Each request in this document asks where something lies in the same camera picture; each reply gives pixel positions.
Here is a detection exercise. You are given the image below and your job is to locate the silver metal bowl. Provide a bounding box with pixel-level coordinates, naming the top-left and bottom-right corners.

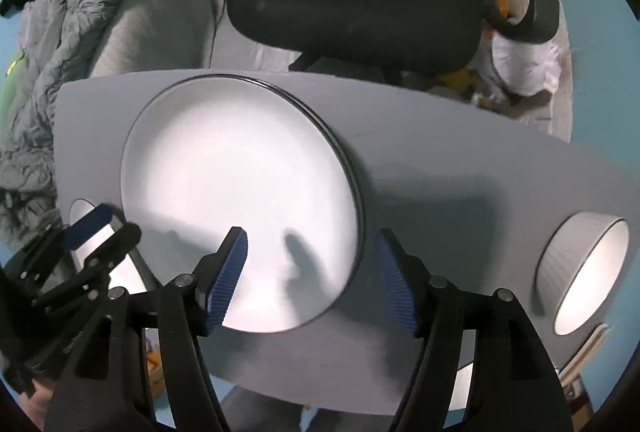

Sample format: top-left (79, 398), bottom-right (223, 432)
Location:
top-left (120, 75), bottom-right (365, 333)

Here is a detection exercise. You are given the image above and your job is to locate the light wooden frame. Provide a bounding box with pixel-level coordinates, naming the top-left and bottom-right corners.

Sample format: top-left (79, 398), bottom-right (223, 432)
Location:
top-left (560, 324), bottom-right (612, 399)

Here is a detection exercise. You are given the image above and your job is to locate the person's left forearm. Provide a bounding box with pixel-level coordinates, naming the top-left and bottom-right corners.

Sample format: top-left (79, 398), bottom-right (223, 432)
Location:
top-left (22, 377), bottom-right (57, 432)

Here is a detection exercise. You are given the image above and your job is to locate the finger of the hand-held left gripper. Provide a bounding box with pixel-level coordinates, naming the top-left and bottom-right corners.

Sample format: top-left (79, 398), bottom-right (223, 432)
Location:
top-left (31, 222), bottom-right (143, 310)
top-left (2, 203), bottom-right (114, 280)

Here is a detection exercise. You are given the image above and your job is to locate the white tied plastic bag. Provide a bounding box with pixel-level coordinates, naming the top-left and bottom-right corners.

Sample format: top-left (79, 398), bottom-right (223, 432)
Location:
top-left (490, 30), bottom-right (562, 96)

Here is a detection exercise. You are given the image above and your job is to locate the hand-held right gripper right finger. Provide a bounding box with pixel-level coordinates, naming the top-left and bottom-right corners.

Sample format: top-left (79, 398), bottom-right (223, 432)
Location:
top-left (375, 228), bottom-right (576, 432)

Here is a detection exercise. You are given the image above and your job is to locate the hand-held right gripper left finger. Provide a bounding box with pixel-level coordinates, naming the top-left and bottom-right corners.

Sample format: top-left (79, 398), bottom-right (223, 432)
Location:
top-left (44, 226), bottom-right (249, 432)

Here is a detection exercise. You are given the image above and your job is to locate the white ribbed bowl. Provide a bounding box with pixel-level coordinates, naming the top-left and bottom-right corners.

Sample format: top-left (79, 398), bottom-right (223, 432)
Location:
top-left (536, 211), bottom-right (629, 336)

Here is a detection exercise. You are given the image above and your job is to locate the grey quilted blanket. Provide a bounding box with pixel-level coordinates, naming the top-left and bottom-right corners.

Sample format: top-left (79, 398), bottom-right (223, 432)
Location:
top-left (0, 0), bottom-right (153, 273)

